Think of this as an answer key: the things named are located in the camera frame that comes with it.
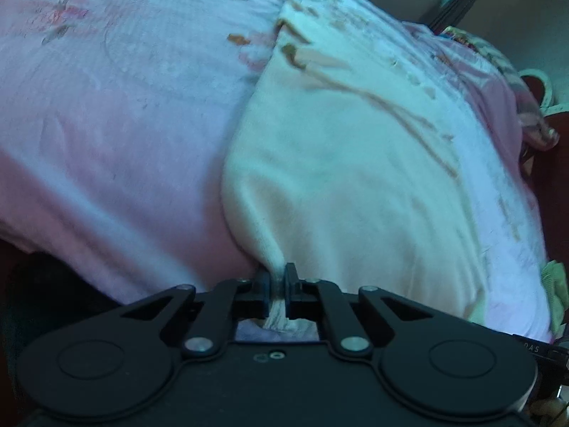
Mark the multicolour patterned pillow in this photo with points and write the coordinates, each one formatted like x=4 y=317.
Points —
x=536 y=132

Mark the pink blanket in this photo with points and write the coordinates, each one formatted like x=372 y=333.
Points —
x=473 y=110

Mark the red white headboard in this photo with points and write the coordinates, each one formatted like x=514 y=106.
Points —
x=547 y=166

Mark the cream knit sweater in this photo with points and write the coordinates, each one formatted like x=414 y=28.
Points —
x=344 y=164

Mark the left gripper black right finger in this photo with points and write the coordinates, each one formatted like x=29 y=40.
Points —
x=323 y=302

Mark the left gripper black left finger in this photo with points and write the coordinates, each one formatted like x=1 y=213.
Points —
x=216 y=314

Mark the pink floral bed sheet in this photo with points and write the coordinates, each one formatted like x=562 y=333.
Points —
x=116 y=122

